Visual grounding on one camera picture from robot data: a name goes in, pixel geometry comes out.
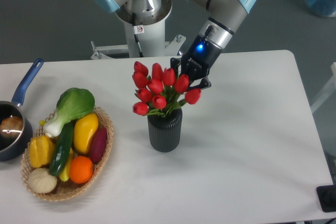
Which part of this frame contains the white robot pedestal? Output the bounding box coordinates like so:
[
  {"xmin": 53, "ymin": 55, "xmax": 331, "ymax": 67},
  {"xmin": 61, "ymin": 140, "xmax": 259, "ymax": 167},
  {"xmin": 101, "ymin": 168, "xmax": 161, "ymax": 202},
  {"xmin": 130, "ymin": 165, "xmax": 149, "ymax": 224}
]
[{"xmin": 91, "ymin": 0, "xmax": 186, "ymax": 60}]

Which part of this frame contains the white frame at right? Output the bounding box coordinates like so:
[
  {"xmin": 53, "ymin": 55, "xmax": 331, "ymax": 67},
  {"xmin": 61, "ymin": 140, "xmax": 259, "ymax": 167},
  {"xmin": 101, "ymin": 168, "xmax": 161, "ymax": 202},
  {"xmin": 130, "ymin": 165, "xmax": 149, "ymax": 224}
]
[{"xmin": 310, "ymin": 62, "xmax": 335, "ymax": 113}]

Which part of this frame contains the yellow bell pepper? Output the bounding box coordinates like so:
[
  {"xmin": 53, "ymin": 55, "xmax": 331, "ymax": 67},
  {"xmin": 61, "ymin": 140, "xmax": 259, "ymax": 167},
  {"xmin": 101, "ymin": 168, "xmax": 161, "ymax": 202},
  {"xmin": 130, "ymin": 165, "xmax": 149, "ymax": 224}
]
[{"xmin": 29, "ymin": 135, "xmax": 55, "ymax": 168}]

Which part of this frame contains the yellow banana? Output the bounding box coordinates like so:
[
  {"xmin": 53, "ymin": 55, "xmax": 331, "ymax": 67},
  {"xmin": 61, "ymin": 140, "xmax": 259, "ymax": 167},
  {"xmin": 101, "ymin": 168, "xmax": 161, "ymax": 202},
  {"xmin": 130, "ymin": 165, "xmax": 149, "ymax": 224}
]
[{"xmin": 59, "ymin": 148, "xmax": 74, "ymax": 182}]

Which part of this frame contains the purple sweet potato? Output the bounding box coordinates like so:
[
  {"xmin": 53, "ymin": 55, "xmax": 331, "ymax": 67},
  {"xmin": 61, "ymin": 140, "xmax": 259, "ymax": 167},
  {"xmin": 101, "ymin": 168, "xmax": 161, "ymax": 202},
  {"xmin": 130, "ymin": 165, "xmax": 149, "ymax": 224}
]
[{"xmin": 89, "ymin": 127, "xmax": 107, "ymax": 164}]

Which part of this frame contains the white steamed bun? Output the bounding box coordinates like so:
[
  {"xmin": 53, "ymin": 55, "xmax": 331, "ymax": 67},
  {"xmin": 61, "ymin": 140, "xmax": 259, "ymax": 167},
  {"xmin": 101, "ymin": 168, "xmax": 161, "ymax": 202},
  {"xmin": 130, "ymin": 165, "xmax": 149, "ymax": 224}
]
[{"xmin": 28, "ymin": 168, "xmax": 57, "ymax": 194}]

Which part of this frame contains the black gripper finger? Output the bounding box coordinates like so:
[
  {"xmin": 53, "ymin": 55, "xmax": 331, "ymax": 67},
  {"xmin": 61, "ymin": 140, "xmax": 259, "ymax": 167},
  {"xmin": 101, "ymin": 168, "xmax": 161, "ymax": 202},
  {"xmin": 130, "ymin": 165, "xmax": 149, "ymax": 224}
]
[
  {"xmin": 170, "ymin": 57, "xmax": 181, "ymax": 75},
  {"xmin": 187, "ymin": 76, "xmax": 212, "ymax": 91}
]

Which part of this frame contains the yellow mango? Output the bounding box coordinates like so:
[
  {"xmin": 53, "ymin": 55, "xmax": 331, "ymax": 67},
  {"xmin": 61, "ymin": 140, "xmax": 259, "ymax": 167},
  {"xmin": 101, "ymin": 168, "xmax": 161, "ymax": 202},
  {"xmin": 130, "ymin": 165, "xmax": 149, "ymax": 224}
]
[{"xmin": 73, "ymin": 113, "xmax": 99, "ymax": 154}]

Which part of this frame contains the green bok choy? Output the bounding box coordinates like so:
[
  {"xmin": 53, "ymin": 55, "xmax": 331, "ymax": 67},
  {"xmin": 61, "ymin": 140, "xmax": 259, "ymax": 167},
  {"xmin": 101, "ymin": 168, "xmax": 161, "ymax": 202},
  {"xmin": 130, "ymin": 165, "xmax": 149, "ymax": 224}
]
[{"xmin": 44, "ymin": 88, "xmax": 95, "ymax": 137}]

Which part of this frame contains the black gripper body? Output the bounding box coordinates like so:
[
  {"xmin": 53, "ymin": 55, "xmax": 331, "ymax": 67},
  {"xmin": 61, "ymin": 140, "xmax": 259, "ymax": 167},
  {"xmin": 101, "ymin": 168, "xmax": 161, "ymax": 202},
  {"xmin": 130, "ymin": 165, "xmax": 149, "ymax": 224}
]
[{"xmin": 181, "ymin": 35, "xmax": 222, "ymax": 80}]

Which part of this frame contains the black device at edge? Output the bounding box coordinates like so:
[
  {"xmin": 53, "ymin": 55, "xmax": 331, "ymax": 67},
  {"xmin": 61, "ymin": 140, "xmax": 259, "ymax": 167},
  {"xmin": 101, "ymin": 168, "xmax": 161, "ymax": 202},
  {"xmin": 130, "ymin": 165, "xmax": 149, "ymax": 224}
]
[{"xmin": 316, "ymin": 185, "xmax": 335, "ymax": 212}]

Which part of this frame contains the blue saucepan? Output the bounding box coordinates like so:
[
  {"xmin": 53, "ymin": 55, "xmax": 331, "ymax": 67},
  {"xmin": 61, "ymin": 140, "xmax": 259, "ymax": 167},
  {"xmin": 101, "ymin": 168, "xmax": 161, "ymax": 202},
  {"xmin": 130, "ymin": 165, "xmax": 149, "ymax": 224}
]
[{"xmin": 1, "ymin": 58, "xmax": 44, "ymax": 161}]

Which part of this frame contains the woven wicker basket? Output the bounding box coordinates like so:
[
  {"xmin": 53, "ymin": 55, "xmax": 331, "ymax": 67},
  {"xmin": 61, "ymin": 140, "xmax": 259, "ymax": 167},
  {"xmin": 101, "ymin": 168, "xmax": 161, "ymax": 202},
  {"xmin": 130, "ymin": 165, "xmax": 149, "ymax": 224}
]
[{"xmin": 20, "ymin": 106, "xmax": 114, "ymax": 201}]

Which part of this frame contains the black cable on pedestal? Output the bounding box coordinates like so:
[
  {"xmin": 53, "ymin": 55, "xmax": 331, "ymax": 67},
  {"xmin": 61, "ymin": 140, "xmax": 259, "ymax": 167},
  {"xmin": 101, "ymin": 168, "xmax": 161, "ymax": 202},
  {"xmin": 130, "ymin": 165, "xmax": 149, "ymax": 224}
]
[{"xmin": 131, "ymin": 13, "xmax": 144, "ymax": 58}]

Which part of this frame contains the red tulip bouquet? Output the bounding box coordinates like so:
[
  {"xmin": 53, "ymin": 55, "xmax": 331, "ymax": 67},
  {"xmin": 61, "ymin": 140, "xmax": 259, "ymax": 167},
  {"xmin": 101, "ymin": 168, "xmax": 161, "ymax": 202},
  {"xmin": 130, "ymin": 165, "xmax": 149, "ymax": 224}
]
[{"xmin": 132, "ymin": 61, "xmax": 201, "ymax": 118}]

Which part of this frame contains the green cucumber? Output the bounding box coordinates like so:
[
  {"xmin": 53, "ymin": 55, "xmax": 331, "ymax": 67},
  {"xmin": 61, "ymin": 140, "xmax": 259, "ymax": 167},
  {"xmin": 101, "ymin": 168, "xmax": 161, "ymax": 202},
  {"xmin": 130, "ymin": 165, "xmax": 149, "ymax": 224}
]
[{"xmin": 49, "ymin": 122, "xmax": 74, "ymax": 177}]

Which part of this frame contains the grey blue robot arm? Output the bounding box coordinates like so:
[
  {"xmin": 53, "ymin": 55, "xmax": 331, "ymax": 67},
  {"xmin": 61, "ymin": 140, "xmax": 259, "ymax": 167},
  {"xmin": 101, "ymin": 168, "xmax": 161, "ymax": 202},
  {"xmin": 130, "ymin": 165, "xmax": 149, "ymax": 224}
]
[{"xmin": 94, "ymin": 0, "xmax": 256, "ymax": 89}]

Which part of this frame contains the orange fruit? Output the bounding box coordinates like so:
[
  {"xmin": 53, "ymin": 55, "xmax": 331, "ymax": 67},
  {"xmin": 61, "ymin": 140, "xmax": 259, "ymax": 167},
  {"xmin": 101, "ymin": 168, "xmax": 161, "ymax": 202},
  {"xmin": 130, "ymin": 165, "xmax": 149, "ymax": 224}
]
[{"xmin": 70, "ymin": 156, "xmax": 93, "ymax": 184}]

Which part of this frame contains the black ribbed vase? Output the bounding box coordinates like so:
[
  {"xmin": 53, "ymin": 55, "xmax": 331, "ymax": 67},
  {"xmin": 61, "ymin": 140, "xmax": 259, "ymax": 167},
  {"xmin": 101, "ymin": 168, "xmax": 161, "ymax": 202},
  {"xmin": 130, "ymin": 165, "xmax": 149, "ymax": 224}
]
[{"xmin": 148, "ymin": 109, "xmax": 183, "ymax": 153}]

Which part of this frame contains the brown bread in pan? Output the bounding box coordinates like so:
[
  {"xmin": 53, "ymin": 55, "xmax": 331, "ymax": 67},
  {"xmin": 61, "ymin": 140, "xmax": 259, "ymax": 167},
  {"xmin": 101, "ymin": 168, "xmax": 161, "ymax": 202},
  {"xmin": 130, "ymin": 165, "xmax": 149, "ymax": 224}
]
[{"xmin": 1, "ymin": 116, "xmax": 23, "ymax": 138}]

